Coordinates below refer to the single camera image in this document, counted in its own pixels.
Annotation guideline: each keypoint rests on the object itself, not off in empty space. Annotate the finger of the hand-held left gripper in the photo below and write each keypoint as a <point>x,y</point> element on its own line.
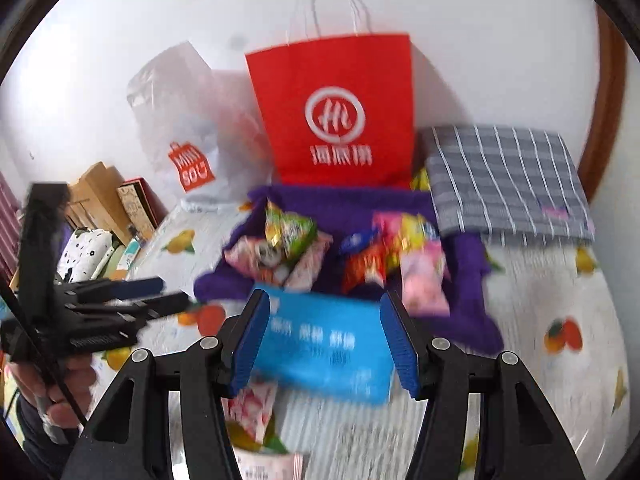
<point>137,287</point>
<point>160,305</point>

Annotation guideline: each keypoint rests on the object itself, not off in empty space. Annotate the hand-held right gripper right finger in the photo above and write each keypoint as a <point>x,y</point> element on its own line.
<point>397,340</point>

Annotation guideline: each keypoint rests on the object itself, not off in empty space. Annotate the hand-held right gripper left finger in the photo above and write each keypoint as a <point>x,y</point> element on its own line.
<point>252,340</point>

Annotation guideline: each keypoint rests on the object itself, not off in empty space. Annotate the blue snack packet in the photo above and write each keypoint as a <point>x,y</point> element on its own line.
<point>325,350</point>

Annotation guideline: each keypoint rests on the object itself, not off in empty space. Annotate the person's left forearm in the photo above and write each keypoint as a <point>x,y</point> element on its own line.
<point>40,455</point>

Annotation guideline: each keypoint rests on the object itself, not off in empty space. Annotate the person's left hand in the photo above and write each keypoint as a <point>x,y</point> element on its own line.
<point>72,402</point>

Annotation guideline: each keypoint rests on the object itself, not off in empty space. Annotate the teal packet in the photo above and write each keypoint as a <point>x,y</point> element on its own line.
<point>129,255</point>

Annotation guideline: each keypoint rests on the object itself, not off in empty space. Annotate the white black spotted pouch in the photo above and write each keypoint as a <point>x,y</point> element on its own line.
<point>85,255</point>

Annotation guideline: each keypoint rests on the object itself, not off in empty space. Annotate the striped cloth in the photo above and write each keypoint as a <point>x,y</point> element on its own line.
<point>7,220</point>

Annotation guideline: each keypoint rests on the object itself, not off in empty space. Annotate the pink and white snack packet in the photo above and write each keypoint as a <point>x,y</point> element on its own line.
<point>250,405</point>
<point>245,257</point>
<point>310,262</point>

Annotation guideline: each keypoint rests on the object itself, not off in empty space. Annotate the light pink snack packet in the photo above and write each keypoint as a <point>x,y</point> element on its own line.
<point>425,280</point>

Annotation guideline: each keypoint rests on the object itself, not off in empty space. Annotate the red orange snack packet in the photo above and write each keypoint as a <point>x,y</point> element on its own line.
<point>365,265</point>

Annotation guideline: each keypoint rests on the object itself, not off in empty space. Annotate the dark red box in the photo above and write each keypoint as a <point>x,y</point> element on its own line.
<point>142,200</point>

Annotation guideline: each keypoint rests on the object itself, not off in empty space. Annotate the cardboard box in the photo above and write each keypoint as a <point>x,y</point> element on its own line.
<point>95,185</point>

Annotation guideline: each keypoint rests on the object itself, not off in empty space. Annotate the purple towel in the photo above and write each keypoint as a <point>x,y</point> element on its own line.
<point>465,270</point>

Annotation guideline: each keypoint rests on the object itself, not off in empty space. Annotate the small dark blue packet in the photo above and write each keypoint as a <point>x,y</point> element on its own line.
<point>357,241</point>

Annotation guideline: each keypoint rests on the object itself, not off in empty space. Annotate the pink and yellow snack packet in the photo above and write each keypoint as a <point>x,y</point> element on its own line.
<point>407,227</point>

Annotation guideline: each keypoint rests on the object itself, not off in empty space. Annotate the green snack packet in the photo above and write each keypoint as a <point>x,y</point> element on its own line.
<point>287,232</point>

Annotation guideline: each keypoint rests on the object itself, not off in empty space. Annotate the white and red snack packet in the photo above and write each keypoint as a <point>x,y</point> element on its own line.
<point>270,466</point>

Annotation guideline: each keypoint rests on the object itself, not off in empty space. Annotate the fruit print tablecloth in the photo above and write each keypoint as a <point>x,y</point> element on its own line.
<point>540,290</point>

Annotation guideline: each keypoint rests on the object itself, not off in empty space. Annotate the small yellow packet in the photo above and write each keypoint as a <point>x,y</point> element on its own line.
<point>421,180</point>

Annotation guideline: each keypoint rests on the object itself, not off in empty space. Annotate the white plastic bag red label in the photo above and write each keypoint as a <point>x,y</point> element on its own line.
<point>200,125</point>

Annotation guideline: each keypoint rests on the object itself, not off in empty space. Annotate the grey checked cloth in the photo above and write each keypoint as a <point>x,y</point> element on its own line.
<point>505,180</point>

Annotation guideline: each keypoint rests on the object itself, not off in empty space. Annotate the red paper bag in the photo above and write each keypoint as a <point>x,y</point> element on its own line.
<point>330,80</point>

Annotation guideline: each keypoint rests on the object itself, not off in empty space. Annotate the wooden door frame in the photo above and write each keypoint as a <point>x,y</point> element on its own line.
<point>607,100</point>

